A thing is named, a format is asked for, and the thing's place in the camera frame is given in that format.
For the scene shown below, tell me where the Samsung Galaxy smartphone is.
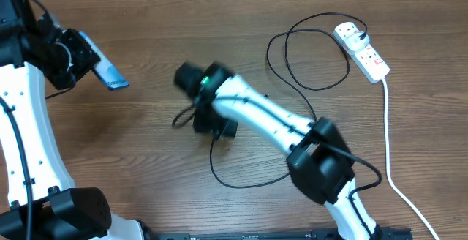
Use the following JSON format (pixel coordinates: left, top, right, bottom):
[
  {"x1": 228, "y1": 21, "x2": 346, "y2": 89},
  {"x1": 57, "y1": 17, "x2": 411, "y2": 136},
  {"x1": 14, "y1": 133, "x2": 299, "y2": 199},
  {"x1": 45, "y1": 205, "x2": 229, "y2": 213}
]
[{"x1": 79, "y1": 31, "x2": 129, "y2": 91}]

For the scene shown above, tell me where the black USB charging cable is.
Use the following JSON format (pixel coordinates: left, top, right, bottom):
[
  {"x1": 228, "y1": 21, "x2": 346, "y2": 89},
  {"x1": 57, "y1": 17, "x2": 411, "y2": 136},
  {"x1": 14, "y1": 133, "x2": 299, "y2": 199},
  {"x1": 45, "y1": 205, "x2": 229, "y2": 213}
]
[{"x1": 208, "y1": 12, "x2": 369, "y2": 190}]

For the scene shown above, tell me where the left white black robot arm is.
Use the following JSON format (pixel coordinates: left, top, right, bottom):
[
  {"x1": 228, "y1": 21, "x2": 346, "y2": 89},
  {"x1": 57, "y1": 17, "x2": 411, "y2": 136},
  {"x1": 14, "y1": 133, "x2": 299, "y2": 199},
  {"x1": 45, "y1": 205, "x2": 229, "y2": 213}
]
[{"x1": 1, "y1": 0, "x2": 155, "y2": 239}]

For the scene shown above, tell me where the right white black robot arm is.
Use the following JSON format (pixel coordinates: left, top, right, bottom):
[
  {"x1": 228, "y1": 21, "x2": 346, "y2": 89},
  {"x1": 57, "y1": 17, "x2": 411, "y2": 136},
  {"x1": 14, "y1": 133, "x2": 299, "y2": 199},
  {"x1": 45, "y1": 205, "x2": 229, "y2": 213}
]
[{"x1": 174, "y1": 62, "x2": 382, "y2": 239}]

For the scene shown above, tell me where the white charger plug adapter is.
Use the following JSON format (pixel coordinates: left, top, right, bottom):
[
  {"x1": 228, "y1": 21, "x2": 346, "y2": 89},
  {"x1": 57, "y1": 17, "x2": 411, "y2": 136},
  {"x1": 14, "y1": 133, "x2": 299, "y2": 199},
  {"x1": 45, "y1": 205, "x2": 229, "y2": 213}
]
[{"x1": 344, "y1": 33, "x2": 370, "y2": 55}]

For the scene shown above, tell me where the white power strip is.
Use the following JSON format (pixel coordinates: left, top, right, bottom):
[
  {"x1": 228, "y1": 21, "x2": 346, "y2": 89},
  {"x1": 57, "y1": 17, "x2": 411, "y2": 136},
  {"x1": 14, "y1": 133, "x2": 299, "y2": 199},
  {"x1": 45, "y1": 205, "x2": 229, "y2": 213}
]
[{"x1": 333, "y1": 22, "x2": 390, "y2": 83}]

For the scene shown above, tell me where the white power strip cord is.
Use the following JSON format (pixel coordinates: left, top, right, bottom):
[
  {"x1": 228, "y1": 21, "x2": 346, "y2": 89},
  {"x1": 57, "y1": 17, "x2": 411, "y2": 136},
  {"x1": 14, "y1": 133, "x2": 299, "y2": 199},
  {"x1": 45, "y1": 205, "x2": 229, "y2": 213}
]
[{"x1": 380, "y1": 78, "x2": 442, "y2": 240}]

